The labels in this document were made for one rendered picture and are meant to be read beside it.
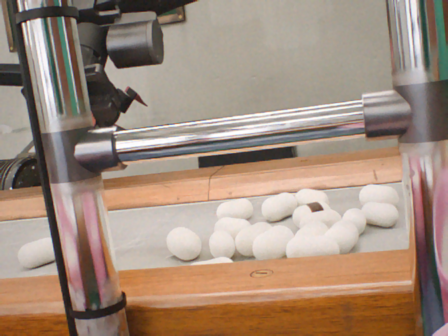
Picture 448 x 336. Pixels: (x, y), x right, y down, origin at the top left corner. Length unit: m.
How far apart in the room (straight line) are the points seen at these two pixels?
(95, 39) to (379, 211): 0.46
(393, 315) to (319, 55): 2.27
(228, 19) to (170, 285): 2.32
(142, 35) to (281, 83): 1.83
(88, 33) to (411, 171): 0.59
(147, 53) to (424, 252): 0.55
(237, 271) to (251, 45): 2.28
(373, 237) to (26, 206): 0.45
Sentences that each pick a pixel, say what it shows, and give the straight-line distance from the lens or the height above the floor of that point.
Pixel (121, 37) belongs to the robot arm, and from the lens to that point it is 0.74.
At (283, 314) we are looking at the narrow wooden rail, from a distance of 0.27.
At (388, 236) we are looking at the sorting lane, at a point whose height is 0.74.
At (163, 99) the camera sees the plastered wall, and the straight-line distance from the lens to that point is 2.67.
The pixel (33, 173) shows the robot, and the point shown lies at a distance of 1.04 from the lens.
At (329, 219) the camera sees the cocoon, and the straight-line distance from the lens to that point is 0.43.
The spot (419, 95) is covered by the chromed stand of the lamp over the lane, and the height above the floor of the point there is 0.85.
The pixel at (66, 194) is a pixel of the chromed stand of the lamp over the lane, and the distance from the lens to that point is 0.25.
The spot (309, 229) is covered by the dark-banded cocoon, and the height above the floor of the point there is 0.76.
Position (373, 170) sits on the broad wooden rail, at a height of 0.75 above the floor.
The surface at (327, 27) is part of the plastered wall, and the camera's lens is 2.51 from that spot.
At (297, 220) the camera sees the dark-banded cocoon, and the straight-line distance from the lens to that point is 0.46.
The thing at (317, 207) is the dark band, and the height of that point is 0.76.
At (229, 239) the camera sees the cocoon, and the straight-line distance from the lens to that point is 0.40.
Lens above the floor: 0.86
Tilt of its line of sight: 8 degrees down
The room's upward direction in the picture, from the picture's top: 8 degrees counter-clockwise
